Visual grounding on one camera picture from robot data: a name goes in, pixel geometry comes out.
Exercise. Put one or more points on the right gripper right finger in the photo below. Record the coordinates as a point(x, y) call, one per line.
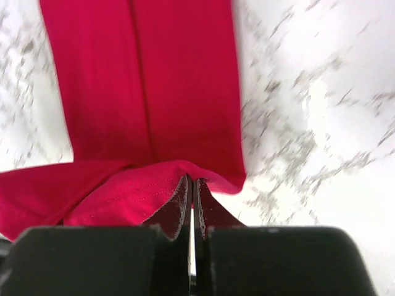
point(235, 259)

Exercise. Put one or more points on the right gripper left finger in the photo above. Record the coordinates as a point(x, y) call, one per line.
point(150, 259)

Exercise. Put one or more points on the crimson red t shirt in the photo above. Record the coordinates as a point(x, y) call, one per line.
point(150, 91)

